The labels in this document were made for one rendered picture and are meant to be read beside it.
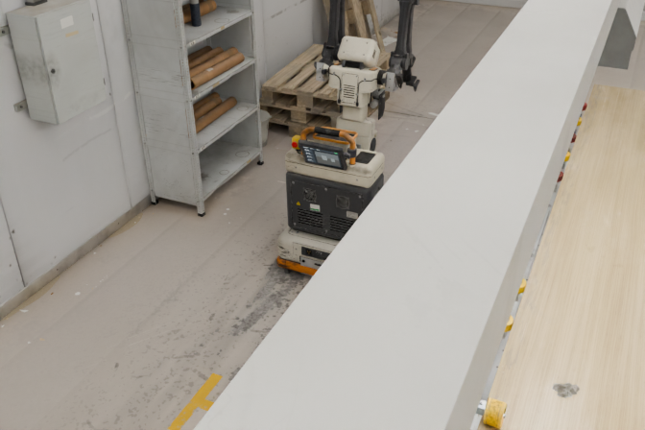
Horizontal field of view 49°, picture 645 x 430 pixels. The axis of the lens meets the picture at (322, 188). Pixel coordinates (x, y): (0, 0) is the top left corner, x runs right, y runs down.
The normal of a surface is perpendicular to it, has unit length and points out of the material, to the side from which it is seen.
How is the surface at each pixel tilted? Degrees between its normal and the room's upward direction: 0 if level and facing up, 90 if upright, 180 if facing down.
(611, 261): 0
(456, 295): 0
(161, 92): 90
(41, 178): 90
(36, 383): 0
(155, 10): 90
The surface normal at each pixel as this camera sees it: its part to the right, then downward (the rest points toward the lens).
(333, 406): -0.01, -0.87
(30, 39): -0.42, 0.45
